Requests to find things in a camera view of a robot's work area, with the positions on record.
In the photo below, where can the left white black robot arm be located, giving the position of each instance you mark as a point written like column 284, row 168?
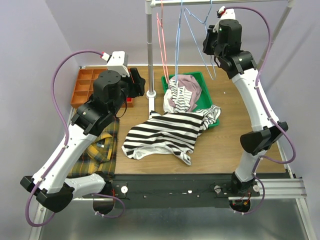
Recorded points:
column 50, row 185

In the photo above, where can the blue wire hanger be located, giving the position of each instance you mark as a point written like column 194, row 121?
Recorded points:
column 189, row 15
column 177, row 42

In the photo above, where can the pink wire hanger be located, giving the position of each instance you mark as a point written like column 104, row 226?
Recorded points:
column 162, row 42

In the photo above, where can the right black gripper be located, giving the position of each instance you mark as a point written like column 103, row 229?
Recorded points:
column 211, row 33

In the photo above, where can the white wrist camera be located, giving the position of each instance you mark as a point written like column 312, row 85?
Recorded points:
column 226, row 13
column 117, row 61

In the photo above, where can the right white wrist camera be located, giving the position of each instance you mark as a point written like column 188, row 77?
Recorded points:
column 226, row 13

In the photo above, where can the mauve pink garment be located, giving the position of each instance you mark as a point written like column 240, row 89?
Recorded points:
column 190, row 85

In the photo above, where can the thin striped white shirt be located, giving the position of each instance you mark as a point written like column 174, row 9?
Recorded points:
column 210, row 114

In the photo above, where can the yellow plaid shirt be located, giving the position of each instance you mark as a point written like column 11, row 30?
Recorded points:
column 100, row 156

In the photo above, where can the orange compartment tray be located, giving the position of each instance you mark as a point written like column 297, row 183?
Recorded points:
column 82, row 87

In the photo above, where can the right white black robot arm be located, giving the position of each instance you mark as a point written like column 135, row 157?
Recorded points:
column 223, row 42

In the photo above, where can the wide striped tank top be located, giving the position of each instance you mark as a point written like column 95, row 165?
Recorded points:
column 168, row 134

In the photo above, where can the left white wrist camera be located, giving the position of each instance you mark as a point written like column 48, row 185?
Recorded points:
column 117, row 61

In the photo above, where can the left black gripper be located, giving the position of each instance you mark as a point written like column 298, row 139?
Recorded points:
column 136, row 81

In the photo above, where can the aluminium rail profile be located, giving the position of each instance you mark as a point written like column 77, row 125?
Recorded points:
column 289, row 188

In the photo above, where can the silver clothes rack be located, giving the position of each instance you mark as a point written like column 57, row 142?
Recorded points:
column 150, row 4

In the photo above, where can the green plastic basket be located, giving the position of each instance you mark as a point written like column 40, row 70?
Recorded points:
column 204, row 100

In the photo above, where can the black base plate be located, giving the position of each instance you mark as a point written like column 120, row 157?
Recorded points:
column 151, row 191

